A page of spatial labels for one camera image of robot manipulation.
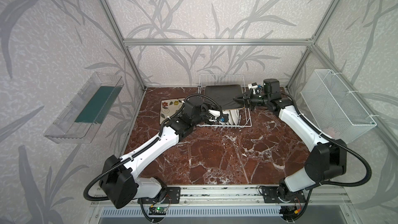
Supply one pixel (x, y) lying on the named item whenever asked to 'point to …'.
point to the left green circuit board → (157, 210)
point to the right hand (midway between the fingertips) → (234, 94)
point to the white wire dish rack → (209, 79)
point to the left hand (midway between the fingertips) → (220, 99)
